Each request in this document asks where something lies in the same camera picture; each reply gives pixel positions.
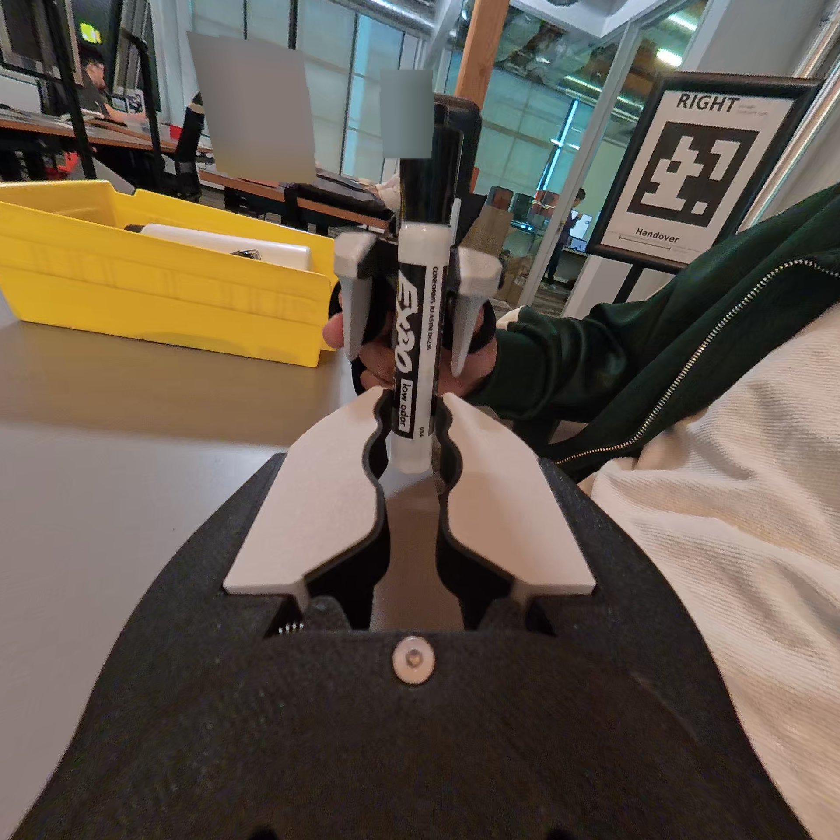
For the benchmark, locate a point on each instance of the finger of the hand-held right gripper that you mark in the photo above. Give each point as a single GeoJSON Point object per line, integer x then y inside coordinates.
{"type": "Point", "coordinates": [479, 275]}
{"type": "Point", "coordinates": [351, 262]}

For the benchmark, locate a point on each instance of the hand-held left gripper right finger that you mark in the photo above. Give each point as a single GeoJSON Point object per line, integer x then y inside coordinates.
{"type": "Point", "coordinates": [512, 518]}

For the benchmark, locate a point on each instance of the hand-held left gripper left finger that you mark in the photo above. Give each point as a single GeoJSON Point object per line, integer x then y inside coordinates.
{"type": "Point", "coordinates": [308, 512]}

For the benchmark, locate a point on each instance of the black dry erase marker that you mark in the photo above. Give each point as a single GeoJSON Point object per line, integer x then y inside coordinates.
{"type": "Point", "coordinates": [417, 367]}

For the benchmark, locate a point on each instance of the yellow plastic bin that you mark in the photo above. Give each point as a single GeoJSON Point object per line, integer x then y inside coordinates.
{"type": "Point", "coordinates": [164, 302]}

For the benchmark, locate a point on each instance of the person's right forearm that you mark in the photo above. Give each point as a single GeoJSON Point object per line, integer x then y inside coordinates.
{"type": "Point", "coordinates": [590, 348]}

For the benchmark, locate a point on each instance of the wooden office desk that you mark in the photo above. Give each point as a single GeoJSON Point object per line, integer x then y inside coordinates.
{"type": "Point", "coordinates": [98, 134]}
{"type": "Point", "coordinates": [341, 211]}

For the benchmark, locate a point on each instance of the grey desk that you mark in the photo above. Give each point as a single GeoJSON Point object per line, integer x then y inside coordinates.
{"type": "Point", "coordinates": [131, 492]}

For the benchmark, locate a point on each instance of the person's right hand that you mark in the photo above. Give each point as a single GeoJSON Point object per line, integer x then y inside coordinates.
{"type": "Point", "coordinates": [472, 367]}

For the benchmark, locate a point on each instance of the brown cardboard box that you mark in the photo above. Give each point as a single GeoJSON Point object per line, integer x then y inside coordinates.
{"type": "Point", "coordinates": [489, 229]}

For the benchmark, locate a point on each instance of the black bag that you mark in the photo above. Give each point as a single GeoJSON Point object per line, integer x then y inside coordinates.
{"type": "Point", "coordinates": [341, 187]}

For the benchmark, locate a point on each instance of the small dark metal object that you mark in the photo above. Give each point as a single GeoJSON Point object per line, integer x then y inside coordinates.
{"type": "Point", "coordinates": [247, 254]}

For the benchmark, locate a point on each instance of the framed black-white tag sign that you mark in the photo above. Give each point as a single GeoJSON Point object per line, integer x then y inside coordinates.
{"type": "Point", "coordinates": [702, 164]}

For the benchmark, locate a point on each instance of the white knit shirt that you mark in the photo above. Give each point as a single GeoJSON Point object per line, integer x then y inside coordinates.
{"type": "Point", "coordinates": [754, 525]}

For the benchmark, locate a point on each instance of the black metal stand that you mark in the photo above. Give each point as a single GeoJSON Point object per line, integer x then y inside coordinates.
{"type": "Point", "coordinates": [69, 111]}

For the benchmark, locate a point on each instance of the black framed monitor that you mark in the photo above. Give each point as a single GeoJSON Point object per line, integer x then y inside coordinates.
{"type": "Point", "coordinates": [39, 33]}

